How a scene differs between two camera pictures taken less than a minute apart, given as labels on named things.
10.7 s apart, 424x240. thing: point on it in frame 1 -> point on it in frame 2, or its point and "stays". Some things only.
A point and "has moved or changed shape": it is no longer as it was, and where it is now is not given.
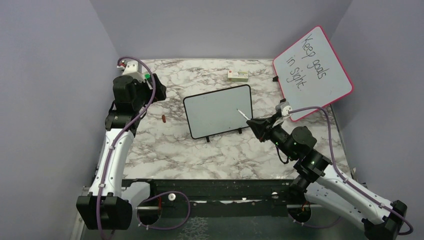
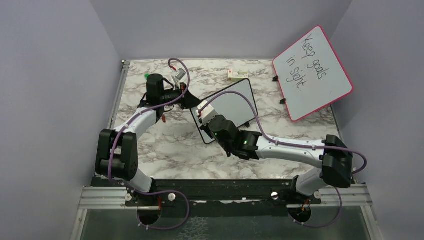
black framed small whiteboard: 215,113 has moved or changed shape
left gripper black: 160,89 -> 188,101
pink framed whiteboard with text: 311,74 stays
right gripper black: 260,126 -> 205,128
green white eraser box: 237,76 stays
